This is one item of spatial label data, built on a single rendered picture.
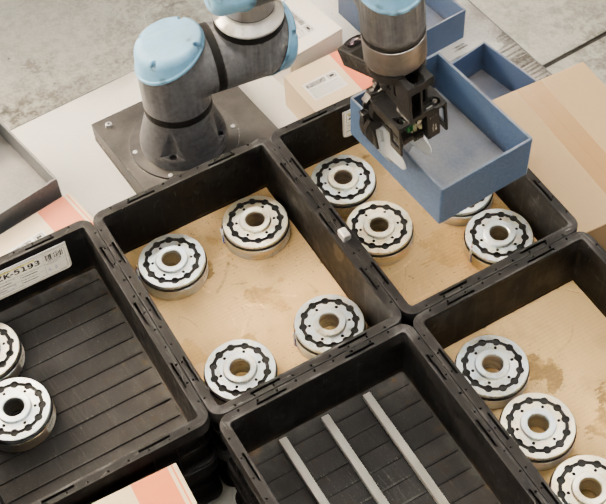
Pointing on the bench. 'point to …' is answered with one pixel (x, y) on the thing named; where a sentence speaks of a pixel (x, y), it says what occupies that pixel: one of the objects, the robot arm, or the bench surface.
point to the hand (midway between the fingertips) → (395, 150)
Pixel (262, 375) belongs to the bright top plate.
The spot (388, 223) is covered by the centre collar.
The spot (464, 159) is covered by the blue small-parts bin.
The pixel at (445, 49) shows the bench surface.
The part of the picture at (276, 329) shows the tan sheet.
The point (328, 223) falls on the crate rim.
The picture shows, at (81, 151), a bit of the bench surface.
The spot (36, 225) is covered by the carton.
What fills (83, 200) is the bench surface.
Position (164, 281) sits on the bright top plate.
